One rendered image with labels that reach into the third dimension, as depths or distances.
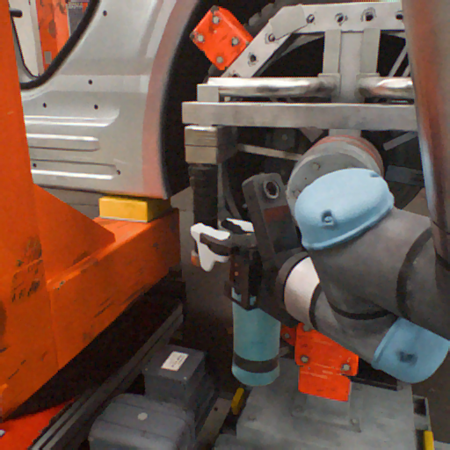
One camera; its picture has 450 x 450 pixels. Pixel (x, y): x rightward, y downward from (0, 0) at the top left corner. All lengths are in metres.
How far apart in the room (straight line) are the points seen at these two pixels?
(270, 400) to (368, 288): 0.93
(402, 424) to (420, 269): 0.96
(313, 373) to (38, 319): 0.53
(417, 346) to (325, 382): 0.57
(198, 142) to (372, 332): 0.34
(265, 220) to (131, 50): 0.65
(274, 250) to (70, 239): 0.46
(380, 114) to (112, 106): 0.67
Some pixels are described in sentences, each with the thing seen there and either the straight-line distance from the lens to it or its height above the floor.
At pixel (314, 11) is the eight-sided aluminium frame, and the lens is 0.81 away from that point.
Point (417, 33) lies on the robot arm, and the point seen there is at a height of 1.03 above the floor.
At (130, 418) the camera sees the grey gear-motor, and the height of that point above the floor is 0.40.
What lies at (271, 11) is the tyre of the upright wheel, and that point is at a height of 1.12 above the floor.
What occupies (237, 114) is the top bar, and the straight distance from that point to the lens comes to 0.63.
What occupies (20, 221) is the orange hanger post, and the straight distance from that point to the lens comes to 0.74.
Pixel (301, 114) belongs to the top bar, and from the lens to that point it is 0.61.
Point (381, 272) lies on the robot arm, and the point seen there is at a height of 0.89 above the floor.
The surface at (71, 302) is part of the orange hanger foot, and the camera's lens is 0.87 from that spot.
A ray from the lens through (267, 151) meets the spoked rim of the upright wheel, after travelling 0.93.
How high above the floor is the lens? 1.02
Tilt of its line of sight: 18 degrees down
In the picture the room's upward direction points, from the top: straight up
